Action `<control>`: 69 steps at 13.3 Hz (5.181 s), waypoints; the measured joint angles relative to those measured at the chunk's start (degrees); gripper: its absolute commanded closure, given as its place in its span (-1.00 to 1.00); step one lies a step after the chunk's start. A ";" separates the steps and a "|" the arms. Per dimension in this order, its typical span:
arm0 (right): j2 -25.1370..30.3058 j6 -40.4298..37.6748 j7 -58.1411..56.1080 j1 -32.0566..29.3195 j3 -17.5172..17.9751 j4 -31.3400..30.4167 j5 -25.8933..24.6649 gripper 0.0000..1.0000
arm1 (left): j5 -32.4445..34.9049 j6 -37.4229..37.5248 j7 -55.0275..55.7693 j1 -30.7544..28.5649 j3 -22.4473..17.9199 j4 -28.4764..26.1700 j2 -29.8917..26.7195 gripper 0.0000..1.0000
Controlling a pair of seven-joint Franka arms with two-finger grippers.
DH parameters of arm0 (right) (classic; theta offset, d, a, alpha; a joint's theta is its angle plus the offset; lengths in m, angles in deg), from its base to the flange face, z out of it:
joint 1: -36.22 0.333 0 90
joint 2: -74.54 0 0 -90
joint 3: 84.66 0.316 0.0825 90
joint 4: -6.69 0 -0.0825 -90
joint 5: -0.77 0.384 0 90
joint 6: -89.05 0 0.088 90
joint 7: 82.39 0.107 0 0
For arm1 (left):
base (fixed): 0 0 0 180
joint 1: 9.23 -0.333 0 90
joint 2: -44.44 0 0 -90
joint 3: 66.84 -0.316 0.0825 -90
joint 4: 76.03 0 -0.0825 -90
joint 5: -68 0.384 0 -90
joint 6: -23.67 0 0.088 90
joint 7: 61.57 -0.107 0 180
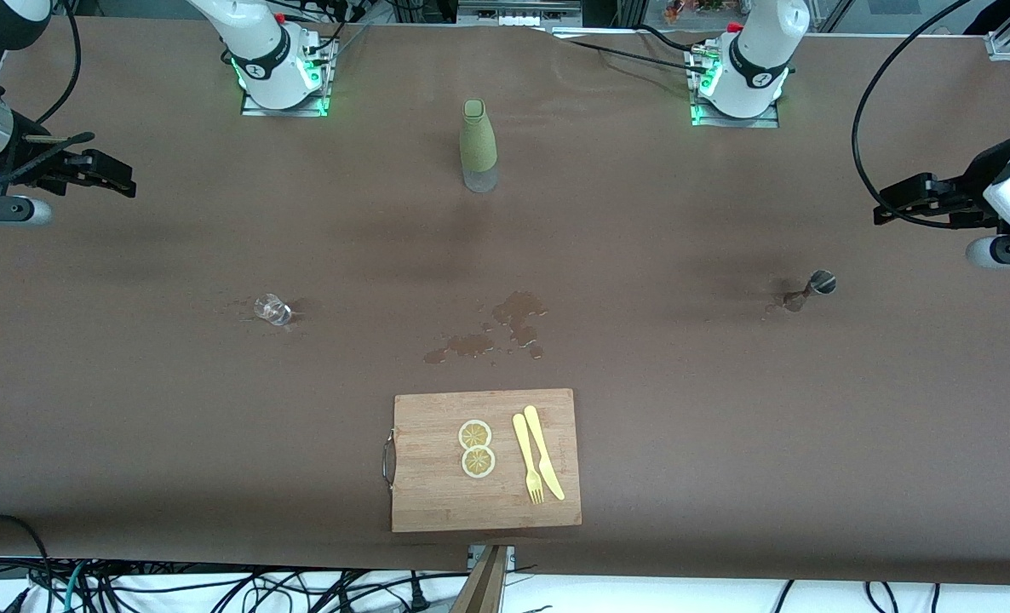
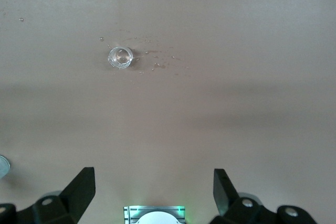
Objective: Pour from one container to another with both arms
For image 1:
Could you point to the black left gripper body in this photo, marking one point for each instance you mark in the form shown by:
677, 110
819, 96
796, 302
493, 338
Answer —
971, 181

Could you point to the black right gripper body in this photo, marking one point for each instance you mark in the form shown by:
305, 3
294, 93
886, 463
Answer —
35, 162

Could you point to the steel double jigger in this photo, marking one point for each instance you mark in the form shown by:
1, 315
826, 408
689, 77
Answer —
822, 282

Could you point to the small clear glass cup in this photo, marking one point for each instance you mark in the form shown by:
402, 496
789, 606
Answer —
273, 311

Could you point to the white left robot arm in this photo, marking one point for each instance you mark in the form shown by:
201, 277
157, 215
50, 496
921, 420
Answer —
756, 60

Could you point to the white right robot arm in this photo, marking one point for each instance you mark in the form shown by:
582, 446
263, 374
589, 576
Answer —
258, 51

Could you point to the brown table cover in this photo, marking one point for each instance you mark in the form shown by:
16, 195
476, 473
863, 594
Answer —
215, 426

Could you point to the green sleeved glass bottle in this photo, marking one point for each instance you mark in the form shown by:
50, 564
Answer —
478, 140

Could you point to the liquid spill puddle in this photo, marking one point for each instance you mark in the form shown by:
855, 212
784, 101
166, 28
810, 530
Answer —
518, 306

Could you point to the grey power strip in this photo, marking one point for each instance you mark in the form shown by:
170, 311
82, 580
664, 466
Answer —
513, 15

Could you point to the lemon slice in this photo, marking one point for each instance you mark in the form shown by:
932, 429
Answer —
474, 435
478, 462

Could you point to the yellow plastic knife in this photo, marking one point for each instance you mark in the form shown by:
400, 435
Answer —
544, 451

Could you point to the wooden cutting board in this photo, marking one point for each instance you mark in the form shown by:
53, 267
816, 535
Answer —
437, 494

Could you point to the yellow plastic fork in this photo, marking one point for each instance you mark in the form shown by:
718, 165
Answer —
525, 451

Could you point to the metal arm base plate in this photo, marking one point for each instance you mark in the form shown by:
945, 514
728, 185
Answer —
735, 123
284, 111

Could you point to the metal table bracket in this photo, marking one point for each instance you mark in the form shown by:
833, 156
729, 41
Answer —
473, 555

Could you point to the wooden post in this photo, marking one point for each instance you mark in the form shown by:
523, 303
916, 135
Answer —
481, 592

